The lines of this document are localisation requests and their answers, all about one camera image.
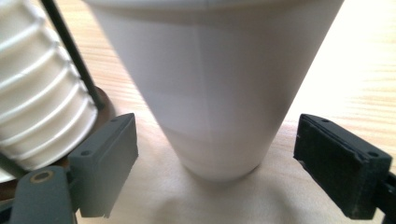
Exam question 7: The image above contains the single white paper cup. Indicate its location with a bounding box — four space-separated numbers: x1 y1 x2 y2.
81 0 346 183

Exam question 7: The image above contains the stack of white paper cups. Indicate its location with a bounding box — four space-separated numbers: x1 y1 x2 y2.
0 0 99 173

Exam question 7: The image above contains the black wire cup rack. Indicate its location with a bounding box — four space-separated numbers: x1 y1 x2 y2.
0 0 118 202

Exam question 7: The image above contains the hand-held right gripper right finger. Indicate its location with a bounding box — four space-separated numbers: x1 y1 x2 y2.
292 113 393 220

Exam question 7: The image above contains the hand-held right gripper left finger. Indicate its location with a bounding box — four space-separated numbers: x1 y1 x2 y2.
67 112 139 218

